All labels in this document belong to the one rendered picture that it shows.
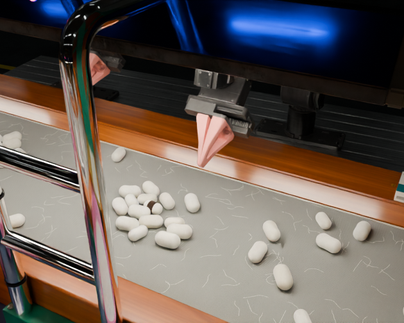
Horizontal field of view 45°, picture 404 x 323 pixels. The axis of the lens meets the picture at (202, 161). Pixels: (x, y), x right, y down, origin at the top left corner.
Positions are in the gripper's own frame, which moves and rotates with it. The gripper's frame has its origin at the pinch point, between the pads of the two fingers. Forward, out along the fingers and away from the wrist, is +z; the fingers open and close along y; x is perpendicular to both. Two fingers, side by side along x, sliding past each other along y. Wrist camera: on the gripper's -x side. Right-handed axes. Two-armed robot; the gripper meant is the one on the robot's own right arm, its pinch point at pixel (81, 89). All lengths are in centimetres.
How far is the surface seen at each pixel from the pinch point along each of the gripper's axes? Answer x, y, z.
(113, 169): -1.4, 14.9, 14.2
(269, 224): -5.7, 46.2, 16.4
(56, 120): 3.4, -5.7, 6.7
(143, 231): -11.2, 30.0, 23.6
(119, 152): -0.8, 14.4, 10.7
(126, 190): -6.8, 22.2, 17.9
